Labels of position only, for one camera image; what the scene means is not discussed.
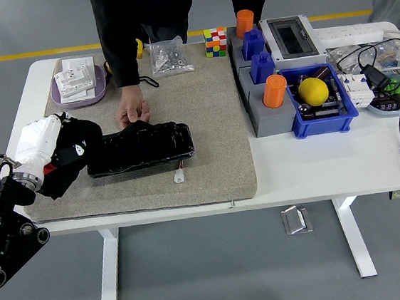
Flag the purple oval tray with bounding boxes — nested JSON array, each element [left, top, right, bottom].
[[47, 63, 109, 111]]

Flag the black rag with red patch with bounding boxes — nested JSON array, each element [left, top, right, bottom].
[[34, 113, 110, 202]]

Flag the black strap loop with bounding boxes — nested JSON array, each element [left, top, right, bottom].
[[138, 74, 161, 90]]

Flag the person's right hand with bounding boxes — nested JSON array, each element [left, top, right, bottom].
[[112, 83, 152, 130]]

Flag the white circuit breaker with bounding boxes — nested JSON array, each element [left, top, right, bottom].
[[337, 70, 376, 110]]

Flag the clear bag of parts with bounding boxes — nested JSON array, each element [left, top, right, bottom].
[[324, 38, 400, 76]]

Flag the black terminal blocks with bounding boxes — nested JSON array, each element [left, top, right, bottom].
[[372, 90, 400, 114]]

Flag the brown cylinder part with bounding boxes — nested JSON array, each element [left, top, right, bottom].
[[311, 64, 331, 81]]

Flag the white switch module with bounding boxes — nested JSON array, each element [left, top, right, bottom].
[[53, 66, 98, 99]]

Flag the yellow ball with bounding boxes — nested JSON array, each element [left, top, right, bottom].
[[296, 75, 331, 108]]

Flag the white wire connector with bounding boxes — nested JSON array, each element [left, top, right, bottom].
[[172, 160, 187, 185]]

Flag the multicolour puzzle cube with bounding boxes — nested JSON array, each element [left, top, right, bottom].
[[202, 26, 229, 59]]

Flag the blue plastic bin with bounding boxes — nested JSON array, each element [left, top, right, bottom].
[[277, 60, 361, 140]]

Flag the blue square block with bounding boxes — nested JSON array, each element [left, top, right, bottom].
[[239, 27, 267, 62], [248, 50, 277, 85]]

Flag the black power adapter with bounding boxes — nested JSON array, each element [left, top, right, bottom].
[[359, 61, 393, 93]]

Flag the grey distribution box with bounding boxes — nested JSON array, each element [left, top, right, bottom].
[[257, 13, 328, 73]]

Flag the white table leg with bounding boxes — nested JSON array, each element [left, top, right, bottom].
[[92, 227, 126, 300], [331, 195, 379, 281]]

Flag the white power strip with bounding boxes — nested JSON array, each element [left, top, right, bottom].
[[314, 22, 386, 48]]

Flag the steel ball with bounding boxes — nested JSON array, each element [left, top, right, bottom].
[[297, 102, 314, 118]]

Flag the black plastic-wrapped panel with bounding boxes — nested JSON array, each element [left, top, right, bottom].
[[82, 115, 197, 180]]

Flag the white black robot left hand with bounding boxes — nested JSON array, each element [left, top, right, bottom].
[[9, 110, 91, 174]]

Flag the grey-brown mat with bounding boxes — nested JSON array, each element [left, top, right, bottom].
[[9, 37, 260, 226]]

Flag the grey shape sorter base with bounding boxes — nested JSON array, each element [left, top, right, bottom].
[[236, 62, 299, 140], [225, 22, 275, 79]]

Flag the white switch plate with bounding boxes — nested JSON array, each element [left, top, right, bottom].
[[60, 56, 90, 74], [59, 87, 97, 104]]

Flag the clear bag of screws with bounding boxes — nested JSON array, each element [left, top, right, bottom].
[[143, 34, 196, 80]]

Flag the green plastic parts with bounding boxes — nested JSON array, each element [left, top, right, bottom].
[[385, 78, 400, 109]]

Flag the orange cylinder block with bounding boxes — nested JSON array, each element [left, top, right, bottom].
[[260, 73, 290, 110], [234, 8, 257, 41]]

